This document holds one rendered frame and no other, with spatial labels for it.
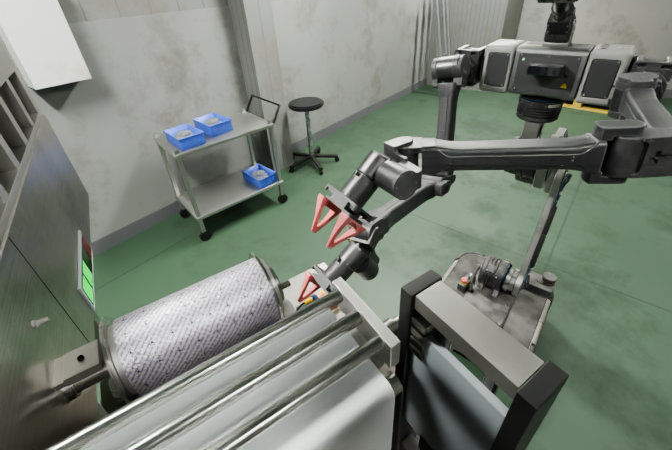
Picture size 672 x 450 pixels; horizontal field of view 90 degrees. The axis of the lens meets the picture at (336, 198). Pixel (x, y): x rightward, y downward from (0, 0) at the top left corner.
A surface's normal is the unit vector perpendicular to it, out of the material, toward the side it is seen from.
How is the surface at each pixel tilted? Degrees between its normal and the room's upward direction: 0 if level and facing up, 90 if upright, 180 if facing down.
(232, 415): 0
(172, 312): 14
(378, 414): 90
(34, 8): 90
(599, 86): 90
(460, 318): 0
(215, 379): 0
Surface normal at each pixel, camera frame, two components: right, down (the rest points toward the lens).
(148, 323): 0.07, -0.71
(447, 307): -0.06, -0.84
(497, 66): -0.63, 0.45
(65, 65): 0.77, 0.31
